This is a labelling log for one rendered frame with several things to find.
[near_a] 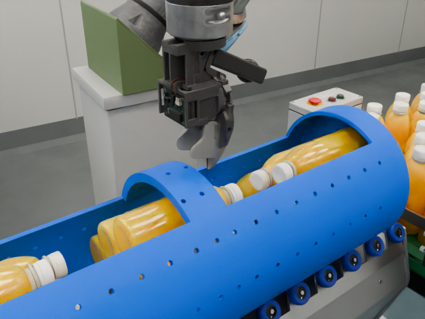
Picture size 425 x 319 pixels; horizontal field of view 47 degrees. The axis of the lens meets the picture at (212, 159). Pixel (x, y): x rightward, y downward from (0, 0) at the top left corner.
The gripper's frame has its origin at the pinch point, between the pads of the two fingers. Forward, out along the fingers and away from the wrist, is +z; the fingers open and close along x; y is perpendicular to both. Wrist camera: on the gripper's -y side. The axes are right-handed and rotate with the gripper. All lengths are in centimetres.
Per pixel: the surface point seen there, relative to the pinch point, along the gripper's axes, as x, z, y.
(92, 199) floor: -184, 124, -49
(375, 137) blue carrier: 7.5, 2.6, -32.2
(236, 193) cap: 2.4, 6.4, -3.0
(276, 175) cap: 0.2, 8.0, -14.3
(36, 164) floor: -248, 124, -37
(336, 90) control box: -32, 14, -70
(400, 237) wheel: 11, 28, -42
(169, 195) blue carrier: 3.0, 1.3, 10.0
